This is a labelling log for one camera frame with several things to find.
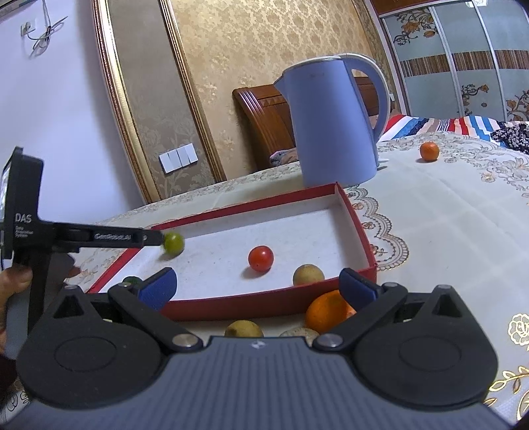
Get blue electric kettle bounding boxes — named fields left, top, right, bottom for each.
left=273, top=53, right=391, bottom=189

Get floral sliding wardrobe doors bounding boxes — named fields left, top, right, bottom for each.
left=368, top=0, right=529, bottom=122

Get pink bed pillow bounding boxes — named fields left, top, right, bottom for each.
left=269, top=148, right=299, bottom=167

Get white wall switch panel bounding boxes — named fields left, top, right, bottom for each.
left=159, top=143, right=198, bottom=173

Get striped blanket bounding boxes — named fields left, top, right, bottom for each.
left=378, top=114, right=517, bottom=143

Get red cardboard box tray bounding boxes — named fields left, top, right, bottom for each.
left=87, top=182, right=378, bottom=322

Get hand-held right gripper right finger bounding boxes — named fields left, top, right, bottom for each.
left=312, top=267, right=466, bottom=352

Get wooden bed headboard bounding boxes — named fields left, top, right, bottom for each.
left=232, top=76, right=381, bottom=172

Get yellow-green fruit with dent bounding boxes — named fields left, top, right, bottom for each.
left=293, top=265, right=325, bottom=287

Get smooth yellow-green fruit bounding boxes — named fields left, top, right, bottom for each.
left=224, top=320, right=264, bottom=337

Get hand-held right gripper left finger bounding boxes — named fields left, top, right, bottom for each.
left=52, top=267, right=205, bottom=352

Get person's left hand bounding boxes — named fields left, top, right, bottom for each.
left=0, top=265, right=34, bottom=356

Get wall hook with wire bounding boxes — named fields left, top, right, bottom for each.
left=20, top=0, right=69, bottom=56

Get red cherry tomato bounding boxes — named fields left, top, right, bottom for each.
left=248, top=245, right=274, bottom=273

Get gold wall moulding frame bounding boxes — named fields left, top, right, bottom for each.
left=92, top=0, right=226, bottom=203

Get plain green tomato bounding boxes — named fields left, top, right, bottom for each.
left=163, top=232, right=185, bottom=254

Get orange mandarin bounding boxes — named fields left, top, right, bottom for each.
left=306, top=289, right=357, bottom=334

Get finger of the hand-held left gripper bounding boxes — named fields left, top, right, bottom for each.
left=80, top=225, right=165, bottom=253

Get dark floral cloth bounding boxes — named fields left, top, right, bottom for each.
left=490, top=123, right=529, bottom=154

